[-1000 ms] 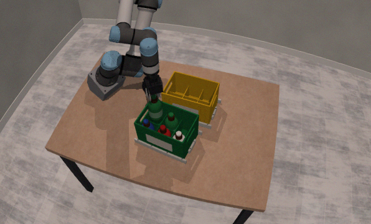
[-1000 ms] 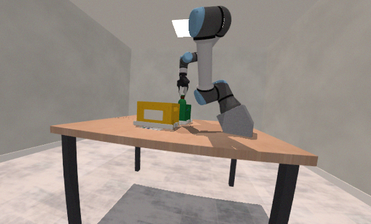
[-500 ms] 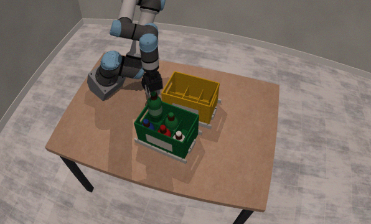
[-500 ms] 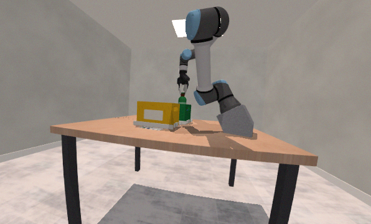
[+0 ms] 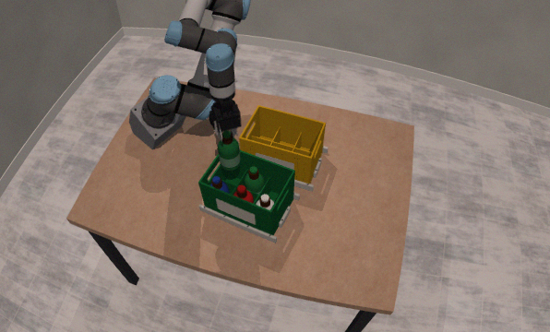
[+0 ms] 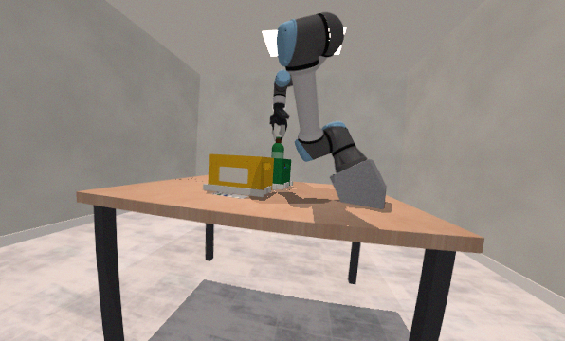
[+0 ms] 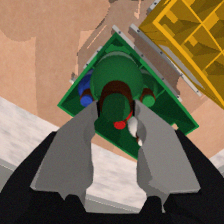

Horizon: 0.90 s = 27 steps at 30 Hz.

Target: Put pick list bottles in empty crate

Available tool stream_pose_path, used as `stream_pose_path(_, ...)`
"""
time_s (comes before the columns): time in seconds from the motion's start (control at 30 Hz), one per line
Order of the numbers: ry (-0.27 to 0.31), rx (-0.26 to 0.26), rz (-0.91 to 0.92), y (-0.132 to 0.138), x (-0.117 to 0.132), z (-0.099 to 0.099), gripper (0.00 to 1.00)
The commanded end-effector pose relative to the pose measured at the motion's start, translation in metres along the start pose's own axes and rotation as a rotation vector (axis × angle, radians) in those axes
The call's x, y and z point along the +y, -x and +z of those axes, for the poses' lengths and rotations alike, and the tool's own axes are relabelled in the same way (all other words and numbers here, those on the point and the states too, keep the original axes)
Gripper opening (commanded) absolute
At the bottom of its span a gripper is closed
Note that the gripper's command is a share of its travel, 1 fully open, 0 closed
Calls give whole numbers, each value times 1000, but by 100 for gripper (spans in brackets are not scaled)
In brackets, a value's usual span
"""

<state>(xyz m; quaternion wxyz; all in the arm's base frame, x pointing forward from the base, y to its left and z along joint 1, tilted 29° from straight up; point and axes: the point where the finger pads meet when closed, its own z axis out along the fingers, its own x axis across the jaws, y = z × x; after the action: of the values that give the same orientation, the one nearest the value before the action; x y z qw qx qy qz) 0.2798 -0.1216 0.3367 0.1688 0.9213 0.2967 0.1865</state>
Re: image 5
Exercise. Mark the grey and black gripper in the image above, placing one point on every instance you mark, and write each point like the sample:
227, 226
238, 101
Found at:
227, 121

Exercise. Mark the yellow divided crate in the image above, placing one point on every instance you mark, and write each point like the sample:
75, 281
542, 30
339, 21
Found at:
297, 133

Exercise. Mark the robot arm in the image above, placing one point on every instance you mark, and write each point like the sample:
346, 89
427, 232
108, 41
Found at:
167, 96

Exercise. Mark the green plastic crate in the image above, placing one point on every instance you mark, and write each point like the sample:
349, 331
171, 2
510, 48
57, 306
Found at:
279, 186

